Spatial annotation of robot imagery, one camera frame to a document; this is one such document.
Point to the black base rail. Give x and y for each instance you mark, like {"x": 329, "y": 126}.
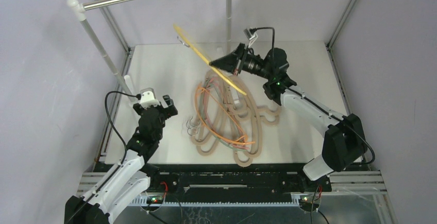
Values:
{"x": 229, "y": 183}

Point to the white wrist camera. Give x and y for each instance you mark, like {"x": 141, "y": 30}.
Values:
{"x": 148, "y": 98}
{"x": 251, "y": 35}

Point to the beige wooden hanger right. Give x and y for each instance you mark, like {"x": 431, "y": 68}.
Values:
{"x": 269, "y": 115}

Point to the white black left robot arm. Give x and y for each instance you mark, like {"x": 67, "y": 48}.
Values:
{"x": 132, "y": 174}

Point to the pink wire hanger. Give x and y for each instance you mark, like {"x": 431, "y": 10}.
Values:
{"x": 220, "y": 116}

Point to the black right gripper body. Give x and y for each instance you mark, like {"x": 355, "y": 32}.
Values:
{"x": 240, "y": 60}

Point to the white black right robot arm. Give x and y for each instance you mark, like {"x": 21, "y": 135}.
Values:
{"x": 343, "y": 136}

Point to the right rack post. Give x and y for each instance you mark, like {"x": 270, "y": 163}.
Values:
{"x": 228, "y": 25}

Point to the beige wooden hanger outer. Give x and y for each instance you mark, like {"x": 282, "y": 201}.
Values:
{"x": 205, "y": 143}

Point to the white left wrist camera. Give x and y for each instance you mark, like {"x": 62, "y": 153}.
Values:
{"x": 148, "y": 98}

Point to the rack post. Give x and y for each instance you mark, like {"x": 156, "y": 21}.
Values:
{"x": 79, "y": 11}
{"x": 228, "y": 25}

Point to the aluminium frame rail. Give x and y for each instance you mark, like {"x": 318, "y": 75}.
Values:
{"x": 353, "y": 183}

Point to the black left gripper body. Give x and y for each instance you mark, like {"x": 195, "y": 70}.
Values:
{"x": 165, "y": 113}

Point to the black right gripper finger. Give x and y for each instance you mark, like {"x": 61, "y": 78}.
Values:
{"x": 227, "y": 66}
{"x": 232, "y": 57}

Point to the left rack post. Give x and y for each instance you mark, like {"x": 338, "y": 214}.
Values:
{"x": 79, "y": 11}

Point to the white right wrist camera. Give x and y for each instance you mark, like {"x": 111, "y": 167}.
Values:
{"x": 251, "y": 35}

